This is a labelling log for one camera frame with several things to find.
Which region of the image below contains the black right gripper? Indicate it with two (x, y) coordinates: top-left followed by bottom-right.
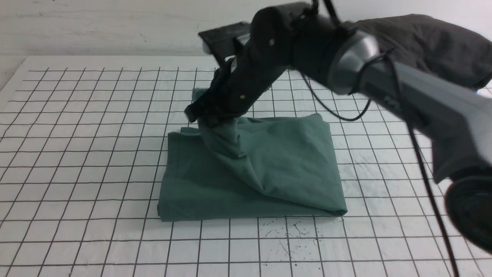
(184, 42), (288, 124)

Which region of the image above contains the green long-sleeve shirt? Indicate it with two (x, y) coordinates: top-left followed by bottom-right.
(157, 88), (348, 222)

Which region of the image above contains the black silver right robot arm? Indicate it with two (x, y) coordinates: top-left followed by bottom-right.
(185, 0), (492, 253)

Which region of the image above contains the dark grey crumpled garment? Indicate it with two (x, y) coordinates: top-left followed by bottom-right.
(356, 14), (492, 91)

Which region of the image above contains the white grid-pattern table cloth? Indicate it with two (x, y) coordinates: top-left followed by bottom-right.
(0, 57), (453, 277)

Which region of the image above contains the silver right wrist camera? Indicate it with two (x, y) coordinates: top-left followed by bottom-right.
(198, 21), (251, 68)

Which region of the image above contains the black right camera cable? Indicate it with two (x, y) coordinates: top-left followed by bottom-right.
(300, 71), (372, 122)

